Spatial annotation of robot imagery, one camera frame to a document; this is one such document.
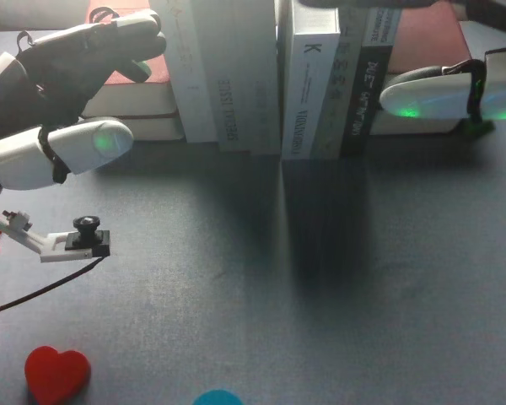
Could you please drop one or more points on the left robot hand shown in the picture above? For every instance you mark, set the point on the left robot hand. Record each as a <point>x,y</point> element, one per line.
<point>55,76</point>

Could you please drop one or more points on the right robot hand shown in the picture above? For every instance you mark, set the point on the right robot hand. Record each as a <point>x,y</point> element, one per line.
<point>426,93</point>

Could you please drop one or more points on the white book with letter K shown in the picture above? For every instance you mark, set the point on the white book with letter K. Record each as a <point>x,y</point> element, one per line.
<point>308,105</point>

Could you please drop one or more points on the red hardcover book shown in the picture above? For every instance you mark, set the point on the red hardcover book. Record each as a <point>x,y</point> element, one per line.
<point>152,99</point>
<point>160,128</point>
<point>405,126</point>
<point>426,42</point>

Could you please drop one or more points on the dark book with white label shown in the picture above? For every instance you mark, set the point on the dark book with white label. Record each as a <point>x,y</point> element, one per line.
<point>362,105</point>

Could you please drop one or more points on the book with Chinese title spine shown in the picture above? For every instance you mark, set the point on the book with Chinese title spine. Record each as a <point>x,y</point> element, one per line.
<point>337,105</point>

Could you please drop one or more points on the white book with red script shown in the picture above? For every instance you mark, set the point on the white book with red script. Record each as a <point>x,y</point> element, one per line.
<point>190,84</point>

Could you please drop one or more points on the grey table cloth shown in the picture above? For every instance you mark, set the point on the grey table cloth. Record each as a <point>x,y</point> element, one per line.
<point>362,274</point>

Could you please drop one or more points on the red heart toy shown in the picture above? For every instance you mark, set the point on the red heart toy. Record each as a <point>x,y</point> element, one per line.
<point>57,371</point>

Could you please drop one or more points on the blue round toy piece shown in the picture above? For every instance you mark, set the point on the blue round toy piece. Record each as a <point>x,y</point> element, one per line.
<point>217,398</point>

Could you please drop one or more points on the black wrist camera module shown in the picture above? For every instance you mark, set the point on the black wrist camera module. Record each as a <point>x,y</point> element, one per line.
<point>86,236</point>

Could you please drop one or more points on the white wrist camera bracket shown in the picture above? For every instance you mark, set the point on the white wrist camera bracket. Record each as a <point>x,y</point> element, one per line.
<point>46,249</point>

